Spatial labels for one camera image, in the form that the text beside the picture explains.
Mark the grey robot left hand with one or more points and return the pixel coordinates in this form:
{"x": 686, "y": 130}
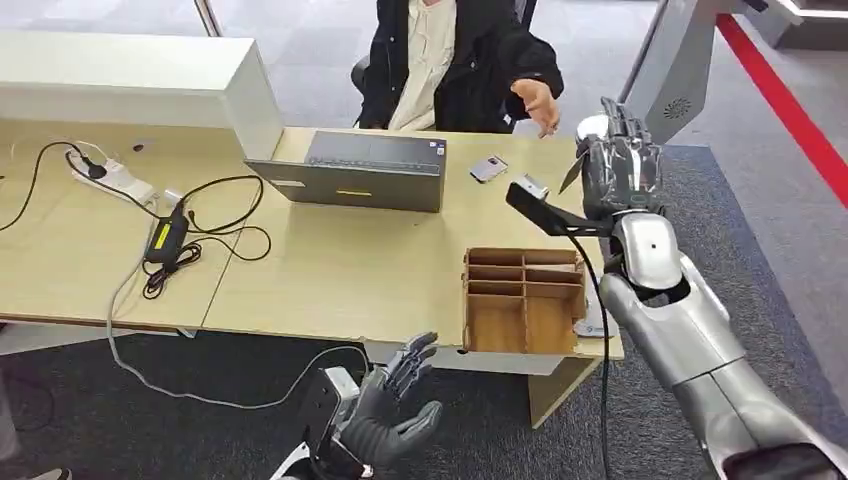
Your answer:
{"x": 374, "y": 430}

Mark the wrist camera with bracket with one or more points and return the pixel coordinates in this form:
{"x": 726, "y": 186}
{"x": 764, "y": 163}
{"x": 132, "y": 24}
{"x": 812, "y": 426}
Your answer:
{"x": 324, "y": 404}
{"x": 531, "y": 189}

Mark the person's left hand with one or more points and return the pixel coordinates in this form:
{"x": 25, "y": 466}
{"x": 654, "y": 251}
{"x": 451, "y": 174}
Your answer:
{"x": 538, "y": 102}

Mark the white power strip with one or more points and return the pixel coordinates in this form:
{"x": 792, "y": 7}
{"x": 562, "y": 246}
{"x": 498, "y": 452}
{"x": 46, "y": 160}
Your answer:
{"x": 122, "y": 182}

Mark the dark platform with lit edge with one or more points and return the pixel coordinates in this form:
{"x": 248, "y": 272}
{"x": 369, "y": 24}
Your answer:
{"x": 815, "y": 33}

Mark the small white plug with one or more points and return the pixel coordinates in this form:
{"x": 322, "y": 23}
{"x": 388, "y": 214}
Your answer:
{"x": 171, "y": 196}

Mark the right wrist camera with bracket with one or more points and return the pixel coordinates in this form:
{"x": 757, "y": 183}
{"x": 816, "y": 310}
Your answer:
{"x": 531, "y": 189}

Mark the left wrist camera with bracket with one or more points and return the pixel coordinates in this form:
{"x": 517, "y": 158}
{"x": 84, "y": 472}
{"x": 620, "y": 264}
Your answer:
{"x": 324, "y": 404}

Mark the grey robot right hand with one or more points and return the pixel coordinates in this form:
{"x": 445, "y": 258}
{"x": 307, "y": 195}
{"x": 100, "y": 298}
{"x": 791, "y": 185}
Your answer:
{"x": 619, "y": 175}

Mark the white ID card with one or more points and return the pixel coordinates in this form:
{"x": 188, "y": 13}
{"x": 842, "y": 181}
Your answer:
{"x": 489, "y": 169}

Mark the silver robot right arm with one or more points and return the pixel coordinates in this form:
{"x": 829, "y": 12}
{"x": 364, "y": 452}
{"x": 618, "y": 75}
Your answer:
{"x": 689, "y": 331}

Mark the grey laptop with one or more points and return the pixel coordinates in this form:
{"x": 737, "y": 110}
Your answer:
{"x": 358, "y": 179}

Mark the black plug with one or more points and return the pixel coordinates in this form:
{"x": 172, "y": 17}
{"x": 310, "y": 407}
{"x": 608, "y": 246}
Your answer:
{"x": 94, "y": 169}

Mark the white round base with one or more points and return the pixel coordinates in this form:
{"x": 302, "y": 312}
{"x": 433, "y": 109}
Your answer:
{"x": 590, "y": 126}

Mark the wooden desk leg panel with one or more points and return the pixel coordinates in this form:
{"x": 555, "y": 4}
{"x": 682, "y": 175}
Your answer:
{"x": 556, "y": 391}

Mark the black power adapter yellow label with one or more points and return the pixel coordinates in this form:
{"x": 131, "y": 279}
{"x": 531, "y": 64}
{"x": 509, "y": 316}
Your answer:
{"x": 166, "y": 235}

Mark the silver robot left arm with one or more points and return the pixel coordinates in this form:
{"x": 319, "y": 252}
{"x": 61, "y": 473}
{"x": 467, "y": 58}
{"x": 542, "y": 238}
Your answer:
{"x": 285, "y": 472}

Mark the gold card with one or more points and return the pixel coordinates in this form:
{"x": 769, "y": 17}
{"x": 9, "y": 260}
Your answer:
{"x": 575, "y": 169}

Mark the silver kiosk stand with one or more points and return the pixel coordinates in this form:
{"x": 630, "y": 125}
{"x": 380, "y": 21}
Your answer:
{"x": 676, "y": 66}

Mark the white desk partition box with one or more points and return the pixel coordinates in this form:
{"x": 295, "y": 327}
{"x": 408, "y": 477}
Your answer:
{"x": 132, "y": 79}

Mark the wooden card box with compartments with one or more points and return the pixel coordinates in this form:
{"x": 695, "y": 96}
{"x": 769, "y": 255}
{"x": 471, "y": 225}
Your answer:
{"x": 497, "y": 324}

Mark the white card with blue print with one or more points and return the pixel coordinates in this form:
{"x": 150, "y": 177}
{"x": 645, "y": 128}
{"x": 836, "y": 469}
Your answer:
{"x": 590, "y": 328}

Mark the metal pole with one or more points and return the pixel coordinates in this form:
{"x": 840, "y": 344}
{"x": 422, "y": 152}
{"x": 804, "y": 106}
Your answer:
{"x": 206, "y": 16}

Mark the person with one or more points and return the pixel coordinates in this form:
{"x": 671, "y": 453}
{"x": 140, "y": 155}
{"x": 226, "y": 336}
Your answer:
{"x": 477, "y": 66}

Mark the white desk frame rail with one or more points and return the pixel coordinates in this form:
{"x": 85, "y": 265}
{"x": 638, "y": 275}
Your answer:
{"x": 490, "y": 363}

